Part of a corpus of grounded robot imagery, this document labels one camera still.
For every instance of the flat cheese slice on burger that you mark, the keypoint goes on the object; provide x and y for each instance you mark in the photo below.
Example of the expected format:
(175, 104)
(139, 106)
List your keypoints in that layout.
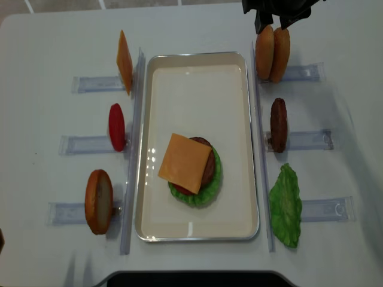
(184, 162)

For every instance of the upright bottom bun slice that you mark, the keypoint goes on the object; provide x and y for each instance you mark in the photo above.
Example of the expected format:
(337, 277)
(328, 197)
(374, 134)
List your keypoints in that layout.
(98, 202)

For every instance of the meat patty on burger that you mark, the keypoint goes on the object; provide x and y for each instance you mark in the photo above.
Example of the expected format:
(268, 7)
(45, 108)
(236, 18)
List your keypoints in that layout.
(210, 164)

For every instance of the upright red tomato slice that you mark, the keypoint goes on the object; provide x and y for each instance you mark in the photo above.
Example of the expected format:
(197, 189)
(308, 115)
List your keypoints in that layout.
(116, 127)

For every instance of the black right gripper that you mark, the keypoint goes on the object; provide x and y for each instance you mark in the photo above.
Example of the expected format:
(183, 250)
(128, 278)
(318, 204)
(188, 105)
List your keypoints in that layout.
(288, 11)

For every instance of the left clear plastic rack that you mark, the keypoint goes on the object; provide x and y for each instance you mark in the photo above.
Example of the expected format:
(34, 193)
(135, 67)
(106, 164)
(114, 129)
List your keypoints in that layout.
(74, 213)

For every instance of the green lettuce leaf on burger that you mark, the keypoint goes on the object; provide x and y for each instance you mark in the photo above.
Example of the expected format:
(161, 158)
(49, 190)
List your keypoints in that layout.
(208, 193)

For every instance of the upright cheese slice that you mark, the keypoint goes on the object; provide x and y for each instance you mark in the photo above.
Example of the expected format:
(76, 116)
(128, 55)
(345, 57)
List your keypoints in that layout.
(124, 62)

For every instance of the tomato slice on burger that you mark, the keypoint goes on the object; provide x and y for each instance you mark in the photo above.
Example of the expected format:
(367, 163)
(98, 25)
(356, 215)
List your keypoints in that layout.
(182, 190)

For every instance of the sesame top bun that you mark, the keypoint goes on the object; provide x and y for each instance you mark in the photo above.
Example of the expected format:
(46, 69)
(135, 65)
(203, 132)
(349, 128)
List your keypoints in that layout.
(264, 52)

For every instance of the clear plastic rack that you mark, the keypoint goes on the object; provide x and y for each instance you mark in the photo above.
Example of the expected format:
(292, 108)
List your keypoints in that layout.
(74, 213)
(315, 141)

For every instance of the white rectangular metal tray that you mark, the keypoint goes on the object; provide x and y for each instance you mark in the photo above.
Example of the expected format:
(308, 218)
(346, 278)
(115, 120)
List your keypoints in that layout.
(205, 95)

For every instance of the sesame bun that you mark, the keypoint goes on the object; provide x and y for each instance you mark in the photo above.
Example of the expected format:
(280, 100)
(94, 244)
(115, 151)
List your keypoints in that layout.
(264, 52)
(281, 54)

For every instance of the upright green lettuce leaf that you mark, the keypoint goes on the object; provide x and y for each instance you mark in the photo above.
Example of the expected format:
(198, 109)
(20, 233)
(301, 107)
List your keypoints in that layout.
(286, 207)

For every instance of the right clear plastic rack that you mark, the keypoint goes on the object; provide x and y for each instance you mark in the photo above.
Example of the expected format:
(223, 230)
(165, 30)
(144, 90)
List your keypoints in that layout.
(315, 141)

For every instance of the upright brown meat patty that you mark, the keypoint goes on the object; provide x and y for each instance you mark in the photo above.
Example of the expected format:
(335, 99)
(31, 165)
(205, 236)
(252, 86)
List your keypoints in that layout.
(278, 125)

